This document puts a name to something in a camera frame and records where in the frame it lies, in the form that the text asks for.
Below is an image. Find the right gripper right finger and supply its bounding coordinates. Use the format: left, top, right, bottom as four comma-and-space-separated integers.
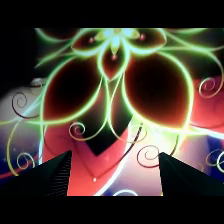
158, 151, 224, 197

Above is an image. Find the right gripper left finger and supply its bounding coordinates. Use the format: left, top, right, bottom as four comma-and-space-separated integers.
0, 149, 73, 197

